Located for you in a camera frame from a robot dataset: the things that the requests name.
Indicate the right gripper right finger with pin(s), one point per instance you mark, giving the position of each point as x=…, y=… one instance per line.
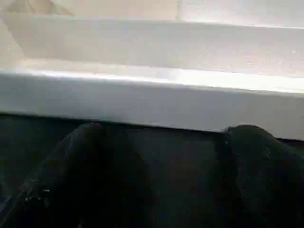
x=266, y=185

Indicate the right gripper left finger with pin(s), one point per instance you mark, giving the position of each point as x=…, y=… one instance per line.
x=61, y=190

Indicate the white plastic table top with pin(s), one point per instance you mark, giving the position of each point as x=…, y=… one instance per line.
x=152, y=57

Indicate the black work mat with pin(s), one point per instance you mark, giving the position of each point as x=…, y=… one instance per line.
x=190, y=180

